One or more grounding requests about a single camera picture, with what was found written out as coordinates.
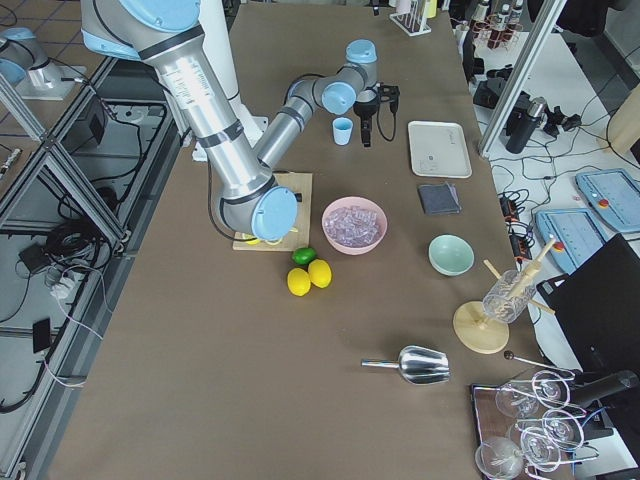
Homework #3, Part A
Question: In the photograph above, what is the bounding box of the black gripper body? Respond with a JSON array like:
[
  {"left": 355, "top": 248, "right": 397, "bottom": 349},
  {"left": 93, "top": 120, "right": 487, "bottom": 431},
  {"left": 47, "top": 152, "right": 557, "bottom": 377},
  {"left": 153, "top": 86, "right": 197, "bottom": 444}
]
[{"left": 353, "top": 83, "right": 400, "bottom": 119}]

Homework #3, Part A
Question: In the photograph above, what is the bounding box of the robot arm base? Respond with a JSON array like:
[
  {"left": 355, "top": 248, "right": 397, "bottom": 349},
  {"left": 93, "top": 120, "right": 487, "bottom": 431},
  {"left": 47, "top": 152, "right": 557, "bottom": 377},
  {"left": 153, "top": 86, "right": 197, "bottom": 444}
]
[{"left": 1, "top": 27, "right": 86, "bottom": 101}]

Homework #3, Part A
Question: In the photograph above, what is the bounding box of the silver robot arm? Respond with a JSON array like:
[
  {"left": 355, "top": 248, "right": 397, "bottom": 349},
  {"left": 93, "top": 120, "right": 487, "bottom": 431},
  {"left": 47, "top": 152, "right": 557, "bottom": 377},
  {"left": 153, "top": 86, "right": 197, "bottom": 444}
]
[{"left": 81, "top": 1, "right": 378, "bottom": 241}]

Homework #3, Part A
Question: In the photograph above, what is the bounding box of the light blue plastic cup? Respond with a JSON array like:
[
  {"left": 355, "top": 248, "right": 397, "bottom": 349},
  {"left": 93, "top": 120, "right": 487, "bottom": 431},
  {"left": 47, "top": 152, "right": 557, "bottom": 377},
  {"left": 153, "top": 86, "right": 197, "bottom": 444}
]
[{"left": 332, "top": 117, "right": 353, "bottom": 146}]

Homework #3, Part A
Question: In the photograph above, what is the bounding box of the wooden cup rack stand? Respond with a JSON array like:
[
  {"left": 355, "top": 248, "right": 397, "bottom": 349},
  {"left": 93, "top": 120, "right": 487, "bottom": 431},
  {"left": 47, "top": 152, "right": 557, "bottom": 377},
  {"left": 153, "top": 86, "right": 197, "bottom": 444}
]
[{"left": 453, "top": 237, "right": 555, "bottom": 354}]

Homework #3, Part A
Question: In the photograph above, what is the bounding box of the metal ice scoop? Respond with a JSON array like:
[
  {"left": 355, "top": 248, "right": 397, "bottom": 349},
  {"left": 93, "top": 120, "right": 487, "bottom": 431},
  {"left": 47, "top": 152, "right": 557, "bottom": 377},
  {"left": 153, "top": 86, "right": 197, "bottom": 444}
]
[{"left": 360, "top": 345, "right": 451, "bottom": 385}]

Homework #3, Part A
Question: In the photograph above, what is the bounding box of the cream rabbit tray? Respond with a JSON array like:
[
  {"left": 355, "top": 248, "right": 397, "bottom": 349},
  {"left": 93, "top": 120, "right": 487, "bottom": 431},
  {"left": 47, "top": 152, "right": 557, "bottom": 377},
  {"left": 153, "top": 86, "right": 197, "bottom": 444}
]
[{"left": 408, "top": 120, "right": 472, "bottom": 179}]

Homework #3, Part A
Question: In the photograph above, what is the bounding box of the bamboo cutting board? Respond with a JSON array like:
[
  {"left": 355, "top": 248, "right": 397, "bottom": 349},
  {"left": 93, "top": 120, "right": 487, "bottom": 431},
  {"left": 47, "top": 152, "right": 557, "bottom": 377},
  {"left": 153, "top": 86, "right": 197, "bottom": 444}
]
[{"left": 232, "top": 172, "right": 313, "bottom": 252}]

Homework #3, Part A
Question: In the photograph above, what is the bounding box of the pink bowl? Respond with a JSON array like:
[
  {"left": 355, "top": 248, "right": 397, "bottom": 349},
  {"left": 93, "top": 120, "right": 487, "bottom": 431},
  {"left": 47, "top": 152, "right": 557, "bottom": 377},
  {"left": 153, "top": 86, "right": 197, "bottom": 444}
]
[{"left": 321, "top": 196, "right": 388, "bottom": 255}]

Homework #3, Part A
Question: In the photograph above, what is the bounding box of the grey folded cloth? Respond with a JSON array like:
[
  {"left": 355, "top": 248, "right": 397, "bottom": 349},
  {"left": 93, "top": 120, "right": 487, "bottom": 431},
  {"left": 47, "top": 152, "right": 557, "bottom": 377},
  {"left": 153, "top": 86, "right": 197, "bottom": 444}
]
[{"left": 418, "top": 183, "right": 461, "bottom": 215}]

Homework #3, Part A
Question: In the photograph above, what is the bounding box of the green lime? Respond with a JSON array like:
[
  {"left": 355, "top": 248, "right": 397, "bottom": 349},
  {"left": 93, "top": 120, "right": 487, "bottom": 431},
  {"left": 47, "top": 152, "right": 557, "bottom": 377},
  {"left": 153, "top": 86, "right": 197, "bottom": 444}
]
[{"left": 291, "top": 247, "right": 317, "bottom": 266}]

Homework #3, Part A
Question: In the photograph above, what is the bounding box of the green ceramic bowl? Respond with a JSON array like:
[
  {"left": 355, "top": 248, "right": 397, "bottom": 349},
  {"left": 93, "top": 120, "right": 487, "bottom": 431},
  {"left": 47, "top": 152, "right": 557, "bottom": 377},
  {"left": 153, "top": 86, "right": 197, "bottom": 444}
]
[{"left": 428, "top": 234, "right": 475, "bottom": 276}]

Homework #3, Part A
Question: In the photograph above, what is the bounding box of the yellow lemon rear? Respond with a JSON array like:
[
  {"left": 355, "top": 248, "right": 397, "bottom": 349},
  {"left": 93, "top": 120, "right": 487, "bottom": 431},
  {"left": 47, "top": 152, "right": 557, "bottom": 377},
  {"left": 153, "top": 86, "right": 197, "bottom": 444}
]
[{"left": 307, "top": 259, "right": 333, "bottom": 288}]

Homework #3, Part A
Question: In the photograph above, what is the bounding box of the yellow lemon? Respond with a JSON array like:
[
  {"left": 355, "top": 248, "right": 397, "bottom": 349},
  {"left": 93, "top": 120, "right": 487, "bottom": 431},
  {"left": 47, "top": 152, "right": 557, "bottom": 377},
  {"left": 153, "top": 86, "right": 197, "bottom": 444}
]
[
  {"left": 286, "top": 267, "right": 311, "bottom": 297},
  {"left": 307, "top": 259, "right": 333, "bottom": 288}
]

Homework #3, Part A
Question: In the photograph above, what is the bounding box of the black thermos bottle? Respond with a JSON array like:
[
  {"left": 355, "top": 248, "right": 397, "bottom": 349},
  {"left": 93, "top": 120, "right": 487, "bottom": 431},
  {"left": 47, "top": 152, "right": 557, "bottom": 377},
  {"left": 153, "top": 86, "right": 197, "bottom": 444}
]
[{"left": 506, "top": 97, "right": 547, "bottom": 154}]

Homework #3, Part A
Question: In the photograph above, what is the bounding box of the yellow lemon front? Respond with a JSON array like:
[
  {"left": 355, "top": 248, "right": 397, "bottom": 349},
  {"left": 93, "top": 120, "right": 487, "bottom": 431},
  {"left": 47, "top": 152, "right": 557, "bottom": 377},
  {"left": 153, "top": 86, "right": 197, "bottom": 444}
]
[{"left": 286, "top": 267, "right": 311, "bottom": 297}]

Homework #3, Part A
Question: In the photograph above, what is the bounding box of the clear glass tumbler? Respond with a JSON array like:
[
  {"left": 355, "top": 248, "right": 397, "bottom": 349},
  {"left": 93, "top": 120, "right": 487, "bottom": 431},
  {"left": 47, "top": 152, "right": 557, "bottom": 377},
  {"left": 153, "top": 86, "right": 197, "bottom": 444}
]
[{"left": 482, "top": 270, "right": 536, "bottom": 324}]

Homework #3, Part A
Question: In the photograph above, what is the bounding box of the blue teach pendant lower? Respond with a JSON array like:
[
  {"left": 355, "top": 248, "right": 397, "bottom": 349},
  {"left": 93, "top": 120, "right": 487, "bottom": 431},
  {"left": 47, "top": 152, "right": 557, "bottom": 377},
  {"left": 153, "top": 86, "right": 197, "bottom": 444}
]
[{"left": 534, "top": 208, "right": 610, "bottom": 274}]

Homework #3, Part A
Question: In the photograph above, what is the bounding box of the blue teach pendant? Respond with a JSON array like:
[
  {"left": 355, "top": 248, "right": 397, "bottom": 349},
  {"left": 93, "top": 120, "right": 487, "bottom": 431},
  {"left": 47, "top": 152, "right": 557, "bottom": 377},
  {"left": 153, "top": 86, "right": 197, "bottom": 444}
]
[
  {"left": 575, "top": 168, "right": 639, "bottom": 233},
  {"left": 534, "top": 208, "right": 610, "bottom": 274}
]

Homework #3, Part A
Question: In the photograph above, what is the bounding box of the blue teach pendant upper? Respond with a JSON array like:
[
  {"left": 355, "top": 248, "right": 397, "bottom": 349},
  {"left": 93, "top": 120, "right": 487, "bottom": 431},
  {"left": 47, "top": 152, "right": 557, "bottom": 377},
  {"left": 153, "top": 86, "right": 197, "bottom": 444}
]
[{"left": 575, "top": 168, "right": 639, "bottom": 233}]

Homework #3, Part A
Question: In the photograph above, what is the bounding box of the black tray with glasses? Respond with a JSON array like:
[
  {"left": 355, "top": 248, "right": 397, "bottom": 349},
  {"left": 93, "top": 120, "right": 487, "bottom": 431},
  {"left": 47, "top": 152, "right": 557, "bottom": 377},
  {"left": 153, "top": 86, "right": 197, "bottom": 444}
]
[{"left": 471, "top": 384, "right": 600, "bottom": 479}]

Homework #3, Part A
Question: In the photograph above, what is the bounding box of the wine glass front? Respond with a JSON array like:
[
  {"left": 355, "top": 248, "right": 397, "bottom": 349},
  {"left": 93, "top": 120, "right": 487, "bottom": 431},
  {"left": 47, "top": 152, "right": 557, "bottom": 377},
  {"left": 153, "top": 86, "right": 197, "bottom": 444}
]
[{"left": 475, "top": 437, "right": 524, "bottom": 479}]

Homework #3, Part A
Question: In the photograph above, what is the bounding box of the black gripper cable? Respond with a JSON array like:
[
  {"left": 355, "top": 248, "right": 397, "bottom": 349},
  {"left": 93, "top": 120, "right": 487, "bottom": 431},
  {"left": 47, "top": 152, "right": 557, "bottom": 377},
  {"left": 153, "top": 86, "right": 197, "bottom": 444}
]
[{"left": 375, "top": 92, "right": 400, "bottom": 143}]

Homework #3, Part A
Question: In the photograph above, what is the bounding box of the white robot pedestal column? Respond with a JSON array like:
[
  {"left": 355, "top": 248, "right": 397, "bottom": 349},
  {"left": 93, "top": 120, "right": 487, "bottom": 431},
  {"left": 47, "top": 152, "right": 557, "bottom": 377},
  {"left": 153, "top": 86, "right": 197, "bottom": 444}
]
[{"left": 199, "top": 0, "right": 268, "bottom": 147}]

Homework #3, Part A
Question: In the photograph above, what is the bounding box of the aluminium frame post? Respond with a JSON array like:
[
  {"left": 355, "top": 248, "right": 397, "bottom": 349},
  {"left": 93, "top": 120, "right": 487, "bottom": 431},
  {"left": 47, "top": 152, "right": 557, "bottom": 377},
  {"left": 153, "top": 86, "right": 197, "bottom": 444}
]
[{"left": 478, "top": 0, "right": 566, "bottom": 159}]

